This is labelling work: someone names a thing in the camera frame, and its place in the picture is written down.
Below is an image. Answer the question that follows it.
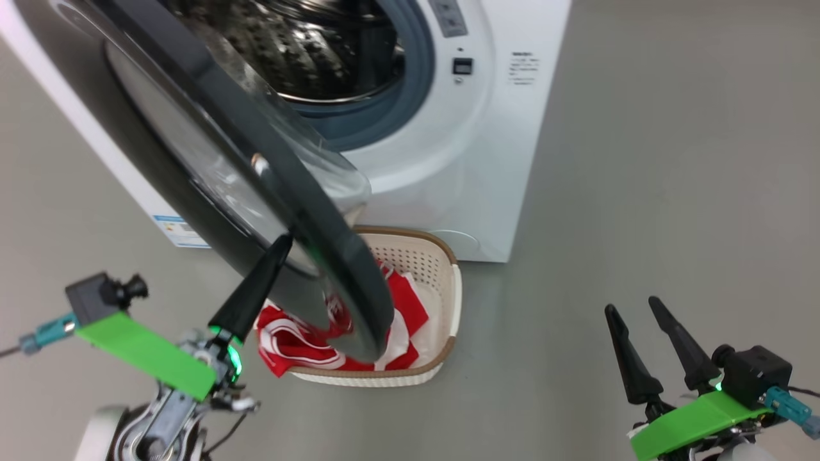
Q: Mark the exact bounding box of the round white filter cover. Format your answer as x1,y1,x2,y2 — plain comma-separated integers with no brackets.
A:
428,229,480,258

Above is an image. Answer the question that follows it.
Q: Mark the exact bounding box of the white and red garment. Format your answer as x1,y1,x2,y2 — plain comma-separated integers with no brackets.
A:
256,304,359,378

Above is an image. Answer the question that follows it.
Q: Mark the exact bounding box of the round black washer door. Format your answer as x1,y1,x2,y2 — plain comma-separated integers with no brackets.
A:
13,0,395,364

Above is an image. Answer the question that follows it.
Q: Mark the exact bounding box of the teal cable connector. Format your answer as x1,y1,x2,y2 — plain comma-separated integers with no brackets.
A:
18,312,79,356
762,386,820,439

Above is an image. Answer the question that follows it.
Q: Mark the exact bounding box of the teal right cable connector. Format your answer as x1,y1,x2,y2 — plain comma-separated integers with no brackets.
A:
762,386,820,439

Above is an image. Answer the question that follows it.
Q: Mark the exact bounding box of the small printed text label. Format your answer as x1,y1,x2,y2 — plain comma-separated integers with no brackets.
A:
508,51,541,87

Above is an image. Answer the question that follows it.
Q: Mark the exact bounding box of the cream basket with brown rim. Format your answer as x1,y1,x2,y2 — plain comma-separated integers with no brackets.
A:
259,225,463,387

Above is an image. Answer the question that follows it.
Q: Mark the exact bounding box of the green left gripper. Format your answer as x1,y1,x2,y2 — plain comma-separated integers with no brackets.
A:
76,234,294,414

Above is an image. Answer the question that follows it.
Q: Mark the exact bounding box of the teal left cable connector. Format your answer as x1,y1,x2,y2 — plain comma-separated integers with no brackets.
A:
18,312,79,356

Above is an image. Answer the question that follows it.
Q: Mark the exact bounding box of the white washing machine body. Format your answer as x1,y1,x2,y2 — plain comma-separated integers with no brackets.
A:
0,0,573,263

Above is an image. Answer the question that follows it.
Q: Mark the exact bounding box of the blue energy label sticker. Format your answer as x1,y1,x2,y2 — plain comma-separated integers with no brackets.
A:
152,214,211,249

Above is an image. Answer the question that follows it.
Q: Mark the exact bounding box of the grey rectangular plate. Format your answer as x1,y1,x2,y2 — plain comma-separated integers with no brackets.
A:
428,0,468,38

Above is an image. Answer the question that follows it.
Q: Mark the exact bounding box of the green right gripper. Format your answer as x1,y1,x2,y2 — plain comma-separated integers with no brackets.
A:
604,296,773,461

